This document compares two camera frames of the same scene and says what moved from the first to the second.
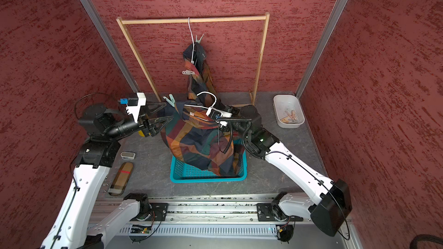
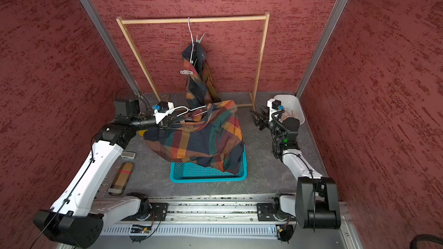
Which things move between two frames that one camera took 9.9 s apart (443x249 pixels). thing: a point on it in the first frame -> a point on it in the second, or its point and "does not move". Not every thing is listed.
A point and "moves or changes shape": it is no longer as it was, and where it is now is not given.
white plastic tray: [288, 110] does not move
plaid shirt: [192, 134] moves or changes shape
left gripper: [149, 126] -> [172, 120]
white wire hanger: [203, 105] -> [188, 109]
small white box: [127, 155] does not move
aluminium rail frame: [222, 222] does not move
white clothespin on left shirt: [188, 72] does not move
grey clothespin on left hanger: [200, 40] does not move
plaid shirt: [201, 85] does not move
